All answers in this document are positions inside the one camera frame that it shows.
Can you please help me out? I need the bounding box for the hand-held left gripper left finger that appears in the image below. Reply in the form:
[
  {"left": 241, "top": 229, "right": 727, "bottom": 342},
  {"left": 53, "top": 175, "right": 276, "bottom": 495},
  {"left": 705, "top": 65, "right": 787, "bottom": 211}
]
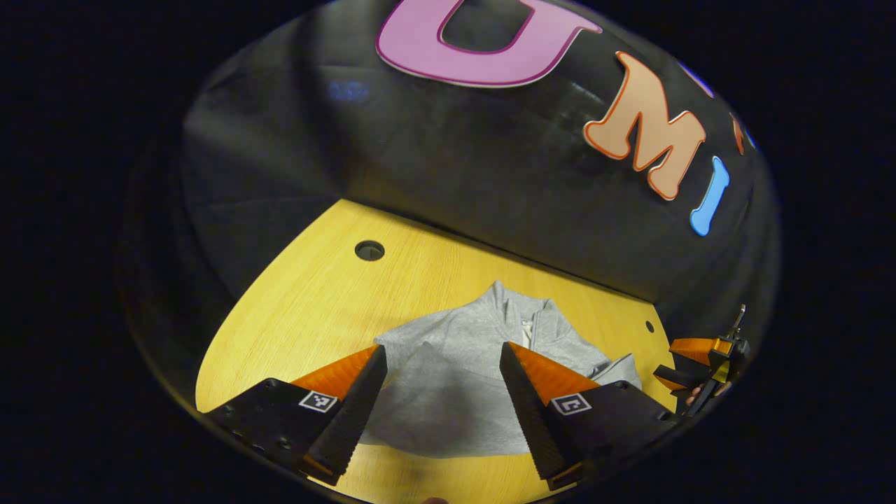
[{"left": 203, "top": 343, "right": 389, "bottom": 487}]

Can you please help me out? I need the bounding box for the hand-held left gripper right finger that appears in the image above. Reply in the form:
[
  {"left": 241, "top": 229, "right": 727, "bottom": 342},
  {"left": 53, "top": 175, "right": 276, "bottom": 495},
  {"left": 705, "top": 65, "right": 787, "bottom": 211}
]
[{"left": 499, "top": 341, "right": 680, "bottom": 491}]

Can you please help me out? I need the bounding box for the grey zip-neck sweatshirt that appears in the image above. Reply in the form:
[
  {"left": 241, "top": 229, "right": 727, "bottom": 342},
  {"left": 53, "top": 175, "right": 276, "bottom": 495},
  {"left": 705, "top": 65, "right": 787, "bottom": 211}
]
[{"left": 357, "top": 280, "right": 643, "bottom": 459}]

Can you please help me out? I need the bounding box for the black backdrop cloth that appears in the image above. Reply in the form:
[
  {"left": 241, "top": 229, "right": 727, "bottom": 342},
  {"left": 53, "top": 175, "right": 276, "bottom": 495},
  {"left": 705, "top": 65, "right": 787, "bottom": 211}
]
[{"left": 122, "top": 0, "right": 781, "bottom": 365}]

